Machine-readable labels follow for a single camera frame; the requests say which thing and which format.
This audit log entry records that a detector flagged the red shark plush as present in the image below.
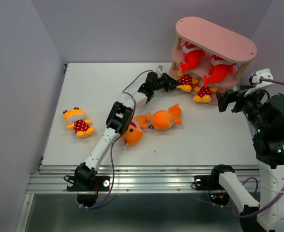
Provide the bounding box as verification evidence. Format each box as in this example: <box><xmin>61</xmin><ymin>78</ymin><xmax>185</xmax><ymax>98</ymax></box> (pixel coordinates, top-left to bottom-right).
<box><xmin>203</xmin><ymin>55</ymin><xmax>235</xmax><ymax>87</ymax></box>
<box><xmin>179</xmin><ymin>41</ymin><xmax>205</xmax><ymax>73</ymax></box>

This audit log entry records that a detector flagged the aluminium rail frame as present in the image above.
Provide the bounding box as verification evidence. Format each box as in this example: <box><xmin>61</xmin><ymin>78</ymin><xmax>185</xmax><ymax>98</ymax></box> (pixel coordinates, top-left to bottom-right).
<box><xmin>27</xmin><ymin>165</ymin><xmax>282</xmax><ymax>194</ymax></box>

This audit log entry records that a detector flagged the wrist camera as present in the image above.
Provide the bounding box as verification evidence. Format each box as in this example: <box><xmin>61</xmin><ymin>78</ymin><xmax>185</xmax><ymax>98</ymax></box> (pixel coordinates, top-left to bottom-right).
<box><xmin>155</xmin><ymin>65</ymin><xmax>163</xmax><ymax>76</ymax></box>
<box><xmin>244</xmin><ymin>68</ymin><xmax>273</xmax><ymax>96</ymax></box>

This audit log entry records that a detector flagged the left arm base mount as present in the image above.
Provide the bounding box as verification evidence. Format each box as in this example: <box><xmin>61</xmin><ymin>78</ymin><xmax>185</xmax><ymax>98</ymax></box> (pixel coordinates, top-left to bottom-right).
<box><xmin>63</xmin><ymin>175</ymin><xmax>112</xmax><ymax>210</ymax></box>

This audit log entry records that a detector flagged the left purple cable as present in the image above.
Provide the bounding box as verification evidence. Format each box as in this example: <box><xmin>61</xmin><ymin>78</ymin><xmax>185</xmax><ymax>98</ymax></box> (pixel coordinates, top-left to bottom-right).
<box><xmin>78</xmin><ymin>70</ymin><xmax>154</xmax><ymax>210</ymax></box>

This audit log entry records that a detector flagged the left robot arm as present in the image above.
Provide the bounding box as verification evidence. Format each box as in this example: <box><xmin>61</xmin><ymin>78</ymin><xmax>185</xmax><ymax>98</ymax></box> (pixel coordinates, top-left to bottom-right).
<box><xmin>63</xmin><ymin>69</ymin><xmax>182</xmax><ymax>192</ymax></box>

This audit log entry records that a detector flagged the orange shark plush back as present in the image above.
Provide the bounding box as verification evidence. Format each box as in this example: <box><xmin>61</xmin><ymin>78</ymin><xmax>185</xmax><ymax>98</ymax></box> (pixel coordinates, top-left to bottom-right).
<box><xmin>147</xmin><ymin>103</ymin><xmax>182</xmax><ymax>131</ymax></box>

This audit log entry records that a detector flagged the red shark plush front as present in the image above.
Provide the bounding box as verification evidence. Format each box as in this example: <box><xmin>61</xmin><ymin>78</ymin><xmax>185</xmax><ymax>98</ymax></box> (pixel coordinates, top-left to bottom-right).
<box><xmin>203</xmin><ymin>55</ymin><xmax>235</xmax><ymax>87</ymax></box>

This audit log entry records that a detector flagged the yellow plush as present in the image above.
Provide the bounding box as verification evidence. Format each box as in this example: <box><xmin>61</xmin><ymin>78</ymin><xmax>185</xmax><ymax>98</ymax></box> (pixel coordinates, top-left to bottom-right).
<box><xmin>177</xmin><ymin>70</ymin><xmax>198</xmax><ymax>92</ymax></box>
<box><xmin>193</xmin><ymin>86</ymin><xmax>218</xmax><ymax>103</ymax></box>
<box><xmin>62</xmin><ymin>107</ymin><xmax>95</xmax><ymax>138</ymax></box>

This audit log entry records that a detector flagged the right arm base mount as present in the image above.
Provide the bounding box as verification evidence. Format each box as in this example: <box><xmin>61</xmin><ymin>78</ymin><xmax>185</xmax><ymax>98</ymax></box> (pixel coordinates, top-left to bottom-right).
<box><xmin>192</xmin><ymin>175</ymin><xmax>232</xmax><ymax>209</ymax></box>

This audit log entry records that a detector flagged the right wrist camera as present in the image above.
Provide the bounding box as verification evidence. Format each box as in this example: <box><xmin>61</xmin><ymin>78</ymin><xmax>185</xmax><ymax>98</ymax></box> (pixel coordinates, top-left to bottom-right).
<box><xmin>244</xmin><ymin>68</ymin><xmax>273</xmax><ymax>96</ymax></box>

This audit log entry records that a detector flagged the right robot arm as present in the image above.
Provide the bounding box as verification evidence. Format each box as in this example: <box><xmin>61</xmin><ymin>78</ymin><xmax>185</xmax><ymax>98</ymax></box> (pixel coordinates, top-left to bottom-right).
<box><xmin>209</xmin><ymin>90</ymin><xmax>284</xmax><ymax>232</ymax></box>

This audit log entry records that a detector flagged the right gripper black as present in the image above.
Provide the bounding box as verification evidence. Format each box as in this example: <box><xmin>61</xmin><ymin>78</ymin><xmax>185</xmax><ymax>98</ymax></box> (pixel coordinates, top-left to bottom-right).
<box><xmin>216</xmin><ymin>84</ymin><xmax>270</xmax><ymax>132</ymax></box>

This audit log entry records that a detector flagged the pink three-tier shelf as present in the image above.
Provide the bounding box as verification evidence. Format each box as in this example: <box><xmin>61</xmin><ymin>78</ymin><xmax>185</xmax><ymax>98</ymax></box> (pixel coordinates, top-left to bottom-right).
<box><xmin>169</xmin><ymin>16</ymin><xmax>257</xmax><ymax>105</ymax></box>

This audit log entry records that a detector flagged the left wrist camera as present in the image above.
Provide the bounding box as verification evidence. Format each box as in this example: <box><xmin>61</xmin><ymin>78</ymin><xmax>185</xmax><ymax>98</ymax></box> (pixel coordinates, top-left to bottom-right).
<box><xmin>155</xmin><ymin>65</ymin><xmax>163</xmax><ymax>76</ymax></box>

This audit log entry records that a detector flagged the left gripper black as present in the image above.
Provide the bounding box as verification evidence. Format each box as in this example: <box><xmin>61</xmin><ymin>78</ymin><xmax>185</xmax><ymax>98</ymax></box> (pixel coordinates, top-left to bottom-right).
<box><xmin>152</xmin><ymin>72</ymin><xmax>182</xmax><ymax>92</ymax></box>

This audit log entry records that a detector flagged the orange shark plush facing camera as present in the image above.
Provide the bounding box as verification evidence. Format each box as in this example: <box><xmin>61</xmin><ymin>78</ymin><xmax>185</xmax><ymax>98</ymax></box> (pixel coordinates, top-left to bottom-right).
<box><xmin>121</xmin><ymin>112</ymin><xmax>151</xmax><ymax>146</ymax></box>

